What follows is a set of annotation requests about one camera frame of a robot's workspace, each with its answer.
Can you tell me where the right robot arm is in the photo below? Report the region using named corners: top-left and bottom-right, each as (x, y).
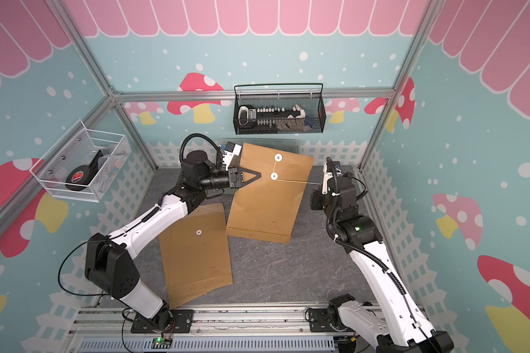
top-left (311, 158), bottom-right (454, 352)

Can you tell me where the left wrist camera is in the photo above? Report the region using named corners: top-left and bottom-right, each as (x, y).
top-left (222, 141), bottom-right (242, 170)

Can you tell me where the brown file bag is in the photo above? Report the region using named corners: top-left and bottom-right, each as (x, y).
top-left (226, 143), bottom-right (314, 244)
top-left (158, 203), bottom-right (233, 309)

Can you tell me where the black power strip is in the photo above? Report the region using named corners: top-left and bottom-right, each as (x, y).
top-left (234, 106), bottom-right (307, 133)

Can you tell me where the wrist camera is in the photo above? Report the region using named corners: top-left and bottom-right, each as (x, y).
top-left (322, 172), bottom-right (332, 195)
top-left (222, 141), bottom-right (242, 170)

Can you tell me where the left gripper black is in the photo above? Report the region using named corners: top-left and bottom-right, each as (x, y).
top-left (199, 167), bottom-right (261, 190)

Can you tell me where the white closure string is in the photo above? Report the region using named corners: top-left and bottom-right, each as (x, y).
top-left (271, 154), bottom-right (325, 186)

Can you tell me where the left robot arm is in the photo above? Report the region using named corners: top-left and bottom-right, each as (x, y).
top-left (83, 133), bottom-right (251, 336)

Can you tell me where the white wire mesh basket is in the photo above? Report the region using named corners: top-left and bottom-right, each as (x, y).
top-left (29, 121), bottom-right (131, 203)

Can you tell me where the clear plastic storage box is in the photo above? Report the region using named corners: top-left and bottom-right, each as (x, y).
top-left (216, 138), bottom-right (304, 153)

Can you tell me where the black wire mesh basket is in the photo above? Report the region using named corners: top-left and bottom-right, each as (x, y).
top-left (233, 83), bottom-right (326, 135)

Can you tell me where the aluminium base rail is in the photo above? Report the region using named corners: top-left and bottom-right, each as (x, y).
top-left (61, 302), bottom-right (393, 352)

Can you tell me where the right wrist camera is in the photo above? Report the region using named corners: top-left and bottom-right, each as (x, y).
top-left (322, 172), bottom-right (332, 195)

